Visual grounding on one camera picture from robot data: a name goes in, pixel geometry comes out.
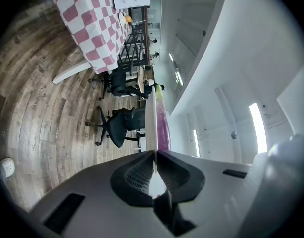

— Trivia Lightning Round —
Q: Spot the dark railing with wooden handrail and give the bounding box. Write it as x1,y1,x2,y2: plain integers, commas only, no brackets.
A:
117,5,152,74

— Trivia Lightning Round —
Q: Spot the person's white shoe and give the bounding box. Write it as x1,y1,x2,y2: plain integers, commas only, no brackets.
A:
0,157,15,179

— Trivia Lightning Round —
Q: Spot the wooden desk with white legs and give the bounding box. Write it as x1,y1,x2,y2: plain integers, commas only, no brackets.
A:
137,65,156,98

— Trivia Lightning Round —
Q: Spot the small white plate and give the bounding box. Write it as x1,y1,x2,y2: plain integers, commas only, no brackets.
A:
118,11,128,27

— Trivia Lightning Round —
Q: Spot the pink white checkered tablecloth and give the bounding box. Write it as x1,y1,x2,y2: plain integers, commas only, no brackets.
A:
47,0,133,74

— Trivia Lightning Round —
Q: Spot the black mesh office chair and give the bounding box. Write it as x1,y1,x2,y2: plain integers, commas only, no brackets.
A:
84,105,147,149
88,67,149,101

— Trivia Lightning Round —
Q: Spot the white round plate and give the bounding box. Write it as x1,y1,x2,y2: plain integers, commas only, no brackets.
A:
145,86,167,199

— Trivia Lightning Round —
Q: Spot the white table foot bar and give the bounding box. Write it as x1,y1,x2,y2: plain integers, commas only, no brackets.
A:
52,61,92,85

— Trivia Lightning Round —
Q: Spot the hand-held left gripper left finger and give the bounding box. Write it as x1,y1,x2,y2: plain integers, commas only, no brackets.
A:
30,150,158,238

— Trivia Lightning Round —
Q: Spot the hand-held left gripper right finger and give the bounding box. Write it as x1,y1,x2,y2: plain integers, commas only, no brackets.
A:
156,149,254,238

